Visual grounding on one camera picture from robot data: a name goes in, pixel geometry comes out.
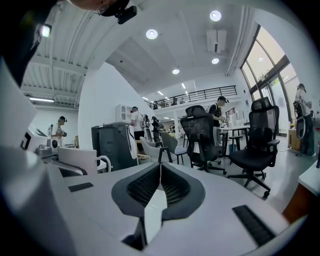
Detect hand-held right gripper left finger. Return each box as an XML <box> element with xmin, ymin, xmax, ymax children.
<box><xmin>44</xmin><ymin>161</ymin><xmax>161</xmax><ymax>256</ymax></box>

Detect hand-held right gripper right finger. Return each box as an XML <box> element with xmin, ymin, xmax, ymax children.
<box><xmin>147</xmin><ymin>161</ymin><xmax>297</xmax><ymax>256</ymax></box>

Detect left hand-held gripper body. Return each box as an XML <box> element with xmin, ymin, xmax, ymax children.
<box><xmin>0</xmin><ymin>56</ymin><xmax>54</xmax><ymax>159</ymax></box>

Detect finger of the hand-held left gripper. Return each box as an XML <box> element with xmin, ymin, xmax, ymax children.
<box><xmin>44</xmin><ymin>156</ymin><xmax>89</xmax><ymax>179</ymax></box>

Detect tube ceiling light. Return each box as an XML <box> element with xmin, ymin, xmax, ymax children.
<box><xmin>28</xmin><ymin>97</ymin><xmax>56</xmax><ymax>103</ymax></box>

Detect large black machine white panel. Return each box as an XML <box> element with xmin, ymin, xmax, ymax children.
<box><xmin>90</xmin><ymin>122</ymin><xmax>140</xmax><ymax>172</ymax></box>

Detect black office chair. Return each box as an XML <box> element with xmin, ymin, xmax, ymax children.
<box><xmin>179</xmin><ymin>104</ymin><xmax>228</xmax><ymax>176</ymax></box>
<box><xmin>225</xmin><ymin>96</ymin><xmax>281</xmax><ymax>199</ymax></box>

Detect light grey chair black legs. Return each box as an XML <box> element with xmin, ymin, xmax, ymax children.
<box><xmin>139</xmin><ymin>135</ymin><xmax>163</xmax><ymax>163</ymax></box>

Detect white desk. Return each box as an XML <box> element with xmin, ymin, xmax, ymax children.
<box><xmin>216</xmin><ymin>124</ymin><xmax>251</xmax><ymax>154</ymax></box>

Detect dark grey chair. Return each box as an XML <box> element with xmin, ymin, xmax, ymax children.
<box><xmin>158</xmin><ymin>130</ymin><xmax>189</xmax><ymax>166</ymax></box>

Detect person's black clothing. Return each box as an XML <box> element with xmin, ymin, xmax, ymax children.
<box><xmin>0</xmin><ymin>0</ymin><xmax>62</xmax><ymax>88</ymax></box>

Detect white arched cabinet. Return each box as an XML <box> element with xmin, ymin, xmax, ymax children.
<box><xmin>115</xmin><ymin>104</ymin><xmax>134</xmax><ymax>124</ymax></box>

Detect lit chest device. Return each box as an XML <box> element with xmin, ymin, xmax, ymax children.
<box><xmin>34</xmin><ymin>23</ymin><xmax>54</xmax><ymax>46</ymax></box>

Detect cardboard box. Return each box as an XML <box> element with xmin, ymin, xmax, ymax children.
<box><xmin>287</xmin><ymin>128</ymin><xmax>303</xmax><ymax>151</ymax></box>

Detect black mezzanine railing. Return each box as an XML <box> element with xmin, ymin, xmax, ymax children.
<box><xmin>148</xmin><ymin>85</ymin><xmax>238</xmax><ymax>110</ymax></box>

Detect person's face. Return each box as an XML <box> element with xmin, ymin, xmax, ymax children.
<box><xmin>65</xmin><ymin>0</ymin><xmax>131</xmax><ymax>18</ymax></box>

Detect large glass window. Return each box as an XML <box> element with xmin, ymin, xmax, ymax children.
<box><xmin>239</xmin><ymin>25</ymin><xmax>301</xmax><ymax>141</ymax></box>

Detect eyeglasses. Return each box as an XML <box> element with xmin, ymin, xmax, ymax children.
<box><xmin>94</xmin><ymin>3</ymin><xmax>111</xmax><ymax>16</ymax></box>

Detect white ceiling air conditioner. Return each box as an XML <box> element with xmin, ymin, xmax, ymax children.
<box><xmin>205</xmin><ymin>28</ymin><xmax>228</xmax><ymax>54</ymax></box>

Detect black head camera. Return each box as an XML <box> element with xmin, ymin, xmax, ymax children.
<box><xmin>114</xmin><ymin>5</ymin><xmax>139</xmax><ymax>26</ymax></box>

